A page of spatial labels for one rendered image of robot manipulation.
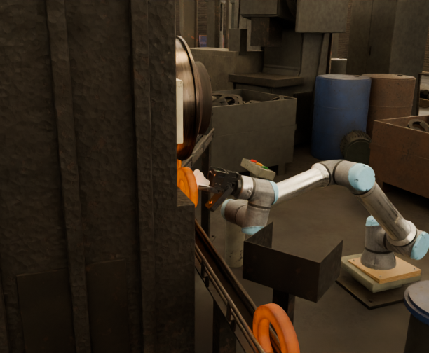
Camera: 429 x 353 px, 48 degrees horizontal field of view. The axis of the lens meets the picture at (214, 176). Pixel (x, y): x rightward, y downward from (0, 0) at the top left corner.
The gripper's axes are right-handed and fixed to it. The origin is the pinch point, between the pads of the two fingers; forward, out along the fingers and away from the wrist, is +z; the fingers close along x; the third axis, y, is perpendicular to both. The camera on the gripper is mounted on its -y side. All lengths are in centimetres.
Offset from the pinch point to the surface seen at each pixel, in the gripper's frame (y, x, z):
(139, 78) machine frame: 34, 30, 33
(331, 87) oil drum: 58, -265, -238
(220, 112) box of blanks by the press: 10, -215, -101
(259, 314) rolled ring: -13, 65, -1
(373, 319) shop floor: -55, -6, -119
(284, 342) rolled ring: -13, 77, -1
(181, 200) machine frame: 0.5, 23.8, 9.7
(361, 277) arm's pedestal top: -42, -27, -123
